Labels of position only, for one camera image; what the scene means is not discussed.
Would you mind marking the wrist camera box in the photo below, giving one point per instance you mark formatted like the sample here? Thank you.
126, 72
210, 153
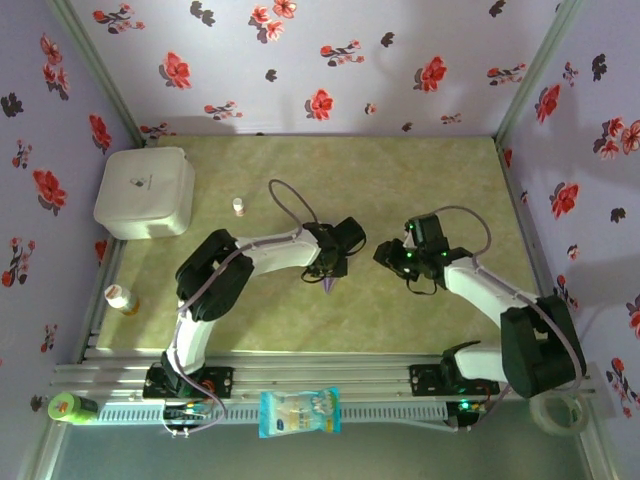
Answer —
351, 235
426, 232

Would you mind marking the white lidded plastic box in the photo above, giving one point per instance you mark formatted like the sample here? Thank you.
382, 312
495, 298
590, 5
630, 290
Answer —
142, 192

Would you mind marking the lavender white paper sheet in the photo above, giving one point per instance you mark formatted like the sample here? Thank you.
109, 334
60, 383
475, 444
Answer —
331, 286

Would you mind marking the orange white-capped pill bottle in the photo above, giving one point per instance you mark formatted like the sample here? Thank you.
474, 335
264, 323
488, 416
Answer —
120, 299

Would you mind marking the aluminium side rail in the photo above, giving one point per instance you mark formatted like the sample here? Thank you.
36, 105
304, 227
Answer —
97, 330
530, 225

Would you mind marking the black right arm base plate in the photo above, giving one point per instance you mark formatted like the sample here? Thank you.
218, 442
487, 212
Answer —
425, 380

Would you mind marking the blue snack packet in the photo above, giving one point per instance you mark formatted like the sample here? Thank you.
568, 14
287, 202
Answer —
300, 412

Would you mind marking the small controller board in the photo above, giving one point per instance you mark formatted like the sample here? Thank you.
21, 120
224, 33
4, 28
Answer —
190, 411
467, 407

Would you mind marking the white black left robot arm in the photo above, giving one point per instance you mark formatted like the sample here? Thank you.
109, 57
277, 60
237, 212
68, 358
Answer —
280, 252

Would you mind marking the aluminium corner post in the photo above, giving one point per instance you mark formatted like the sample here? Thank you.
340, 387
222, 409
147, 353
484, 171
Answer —
100, 75
537, 75

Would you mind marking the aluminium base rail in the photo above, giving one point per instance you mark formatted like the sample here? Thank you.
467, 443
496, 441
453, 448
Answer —
325, 372

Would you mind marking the small white pink bottle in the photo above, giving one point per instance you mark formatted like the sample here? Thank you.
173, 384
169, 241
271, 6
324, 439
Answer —
239, 206

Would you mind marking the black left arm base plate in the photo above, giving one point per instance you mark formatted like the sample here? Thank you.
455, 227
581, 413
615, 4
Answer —
220, 382

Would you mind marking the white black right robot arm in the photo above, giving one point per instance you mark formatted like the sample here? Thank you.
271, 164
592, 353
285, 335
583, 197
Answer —
480, 290

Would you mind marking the clear tape roll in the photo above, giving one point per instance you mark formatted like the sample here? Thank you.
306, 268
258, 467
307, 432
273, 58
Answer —
542, 417

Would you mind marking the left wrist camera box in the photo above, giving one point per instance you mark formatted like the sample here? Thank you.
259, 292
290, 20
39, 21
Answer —
351, 235

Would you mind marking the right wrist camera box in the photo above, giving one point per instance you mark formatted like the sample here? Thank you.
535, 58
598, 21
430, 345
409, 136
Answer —
426, 232

